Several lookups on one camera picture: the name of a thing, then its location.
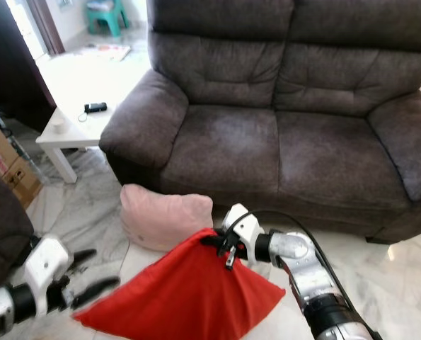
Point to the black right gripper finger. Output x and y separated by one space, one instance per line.
214 241

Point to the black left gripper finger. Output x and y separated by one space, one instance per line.
97 290
84 256

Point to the red pillow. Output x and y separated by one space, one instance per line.
182 297

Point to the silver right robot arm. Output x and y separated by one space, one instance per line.
306 265

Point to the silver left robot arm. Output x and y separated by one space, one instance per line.
1 312

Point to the pink pillow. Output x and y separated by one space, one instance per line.
160 216

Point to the teal plastic chair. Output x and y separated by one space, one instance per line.
105 21

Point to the brown fabric sofa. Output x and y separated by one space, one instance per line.
274 106
5 227

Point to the brown cardboard box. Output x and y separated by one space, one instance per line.
19 177

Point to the white low table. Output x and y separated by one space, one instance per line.
83 131

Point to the dark door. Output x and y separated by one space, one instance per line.
15 64

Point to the printed floor mat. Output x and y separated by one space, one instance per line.
105 52

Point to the folded white cloth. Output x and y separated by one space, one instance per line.
100 6

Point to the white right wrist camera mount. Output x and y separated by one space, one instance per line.
244 223

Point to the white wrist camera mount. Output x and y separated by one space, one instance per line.
47 265
244 223

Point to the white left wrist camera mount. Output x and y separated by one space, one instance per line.
47 265

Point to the brown door frame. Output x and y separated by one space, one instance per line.
51 28

